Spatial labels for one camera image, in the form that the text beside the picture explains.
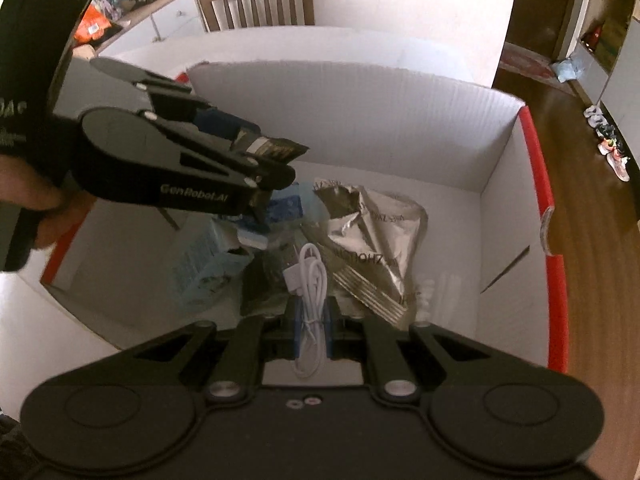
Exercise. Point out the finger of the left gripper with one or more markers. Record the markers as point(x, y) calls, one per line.
point(261, 176)
point(175, 101)

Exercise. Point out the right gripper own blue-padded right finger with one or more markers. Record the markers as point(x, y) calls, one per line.
point(373, 343)

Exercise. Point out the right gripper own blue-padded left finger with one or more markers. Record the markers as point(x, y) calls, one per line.
point(256, 341)

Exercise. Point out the dark seaweed snack packet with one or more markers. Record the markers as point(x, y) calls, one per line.
point(279, 149)

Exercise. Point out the light blue small box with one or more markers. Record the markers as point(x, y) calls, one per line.
point(207, 266)

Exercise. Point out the silver foil snack bag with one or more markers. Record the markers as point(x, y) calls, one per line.
point(368, 240)

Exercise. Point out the cotton swabs bag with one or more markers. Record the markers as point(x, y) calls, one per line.
point(435, 292)

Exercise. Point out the person's left hand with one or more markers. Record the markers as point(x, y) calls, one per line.
point(22, 185)

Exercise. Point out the white drawer cabinet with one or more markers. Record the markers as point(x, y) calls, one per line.
point(157, 22)

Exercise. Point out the orange snack bag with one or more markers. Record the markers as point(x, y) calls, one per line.
point(92, 26)

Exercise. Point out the wooden chair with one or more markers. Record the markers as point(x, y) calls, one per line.
point(236, 14)

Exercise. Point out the red white cardboard box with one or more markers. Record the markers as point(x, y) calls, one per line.
point(469, 155)

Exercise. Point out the brown door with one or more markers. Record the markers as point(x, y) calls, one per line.
point(539, 25)

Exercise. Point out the pink white shoes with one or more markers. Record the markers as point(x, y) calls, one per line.
point(610, 144)

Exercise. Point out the white wall cabinet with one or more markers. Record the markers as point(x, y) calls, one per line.
point(606, 42)

